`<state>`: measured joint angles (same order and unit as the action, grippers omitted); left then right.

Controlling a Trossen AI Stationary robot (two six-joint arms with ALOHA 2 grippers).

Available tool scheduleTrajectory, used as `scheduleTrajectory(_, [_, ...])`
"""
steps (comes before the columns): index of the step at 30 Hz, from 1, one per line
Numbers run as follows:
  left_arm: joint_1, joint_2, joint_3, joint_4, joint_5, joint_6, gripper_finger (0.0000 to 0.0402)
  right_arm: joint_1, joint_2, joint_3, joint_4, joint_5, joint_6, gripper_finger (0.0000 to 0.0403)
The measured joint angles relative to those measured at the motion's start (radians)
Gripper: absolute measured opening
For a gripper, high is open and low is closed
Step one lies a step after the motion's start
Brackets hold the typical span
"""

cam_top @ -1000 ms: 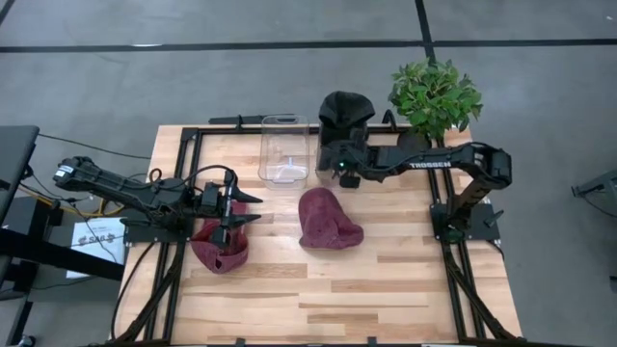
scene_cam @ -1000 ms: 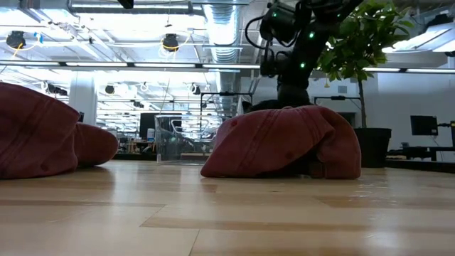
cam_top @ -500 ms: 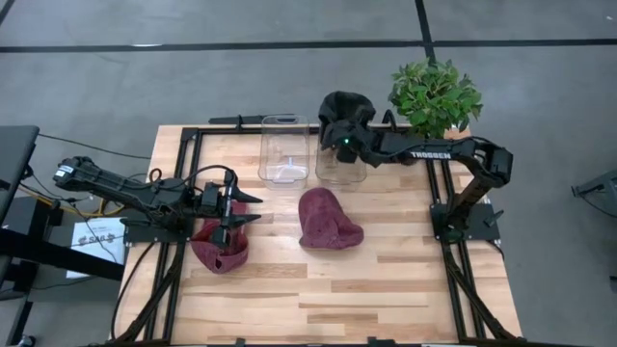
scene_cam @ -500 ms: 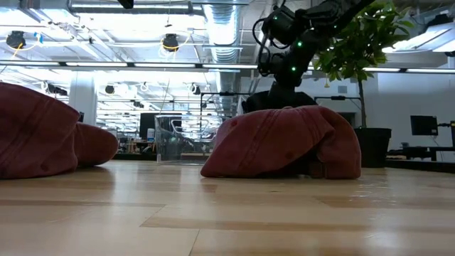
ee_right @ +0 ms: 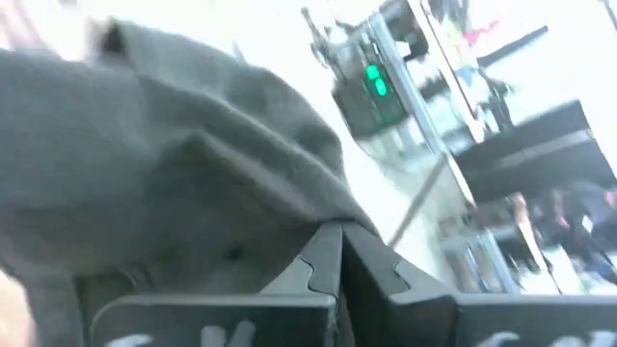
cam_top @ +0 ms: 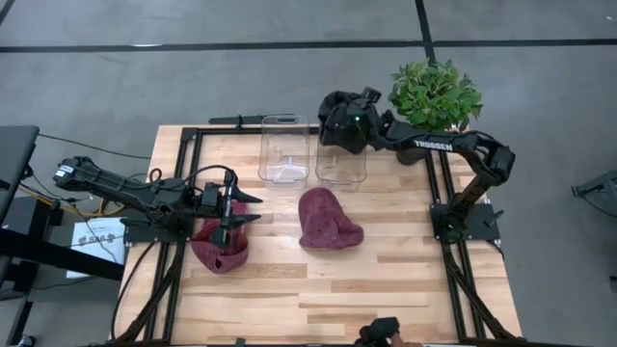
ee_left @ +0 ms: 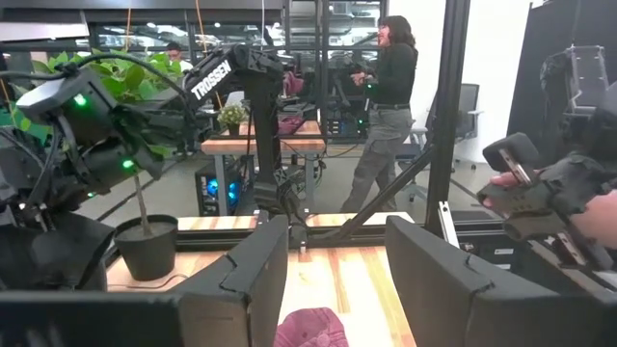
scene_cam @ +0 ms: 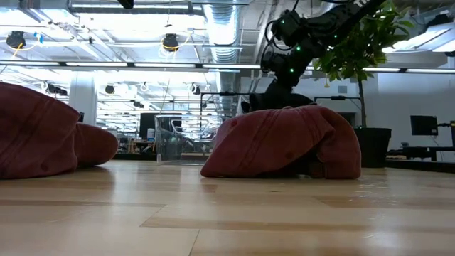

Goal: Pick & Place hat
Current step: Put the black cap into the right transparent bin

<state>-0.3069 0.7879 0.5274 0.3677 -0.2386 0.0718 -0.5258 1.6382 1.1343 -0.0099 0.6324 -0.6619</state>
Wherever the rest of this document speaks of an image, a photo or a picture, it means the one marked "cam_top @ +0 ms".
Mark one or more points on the clear plastic bin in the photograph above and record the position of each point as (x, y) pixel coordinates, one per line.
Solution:
(340, 168)
(284, 154)

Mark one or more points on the maroon baseball cap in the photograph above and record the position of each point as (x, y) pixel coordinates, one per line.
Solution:
(328, 221)
(226, 260)

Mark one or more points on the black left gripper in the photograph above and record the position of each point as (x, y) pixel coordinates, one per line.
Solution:
(207, 200)

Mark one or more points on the grey stand foot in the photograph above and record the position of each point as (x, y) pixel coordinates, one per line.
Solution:
(600, 185)

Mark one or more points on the person's hand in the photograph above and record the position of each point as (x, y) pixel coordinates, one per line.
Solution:
(402, 341)

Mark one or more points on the green leafy plant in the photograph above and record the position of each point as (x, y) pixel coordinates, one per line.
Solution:
(434, 94)

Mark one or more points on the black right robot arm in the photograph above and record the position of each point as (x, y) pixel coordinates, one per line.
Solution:
(434, 143)

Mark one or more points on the black plant pot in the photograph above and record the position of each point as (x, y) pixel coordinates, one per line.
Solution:
(410, 156)

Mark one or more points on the white printed paper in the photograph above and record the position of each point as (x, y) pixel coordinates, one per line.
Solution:
(103, 231)

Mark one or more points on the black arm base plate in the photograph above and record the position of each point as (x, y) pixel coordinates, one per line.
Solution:
(144, 234)
(482, 226)

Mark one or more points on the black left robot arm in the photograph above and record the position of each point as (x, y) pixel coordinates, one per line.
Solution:
(120, 185)

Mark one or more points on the black stand beam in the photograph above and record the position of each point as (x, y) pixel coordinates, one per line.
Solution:
(58, 253)

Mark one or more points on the small black bracket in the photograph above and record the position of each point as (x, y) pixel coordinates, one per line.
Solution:
(239, 342)

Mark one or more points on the dark grey baseball cap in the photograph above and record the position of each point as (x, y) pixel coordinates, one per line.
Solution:
(329, 103)
(328, 140)

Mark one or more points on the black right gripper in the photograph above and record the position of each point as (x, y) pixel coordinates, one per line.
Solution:
(356, 120)

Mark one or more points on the black bracket bar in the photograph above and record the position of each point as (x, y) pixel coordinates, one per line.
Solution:
(226, 120)

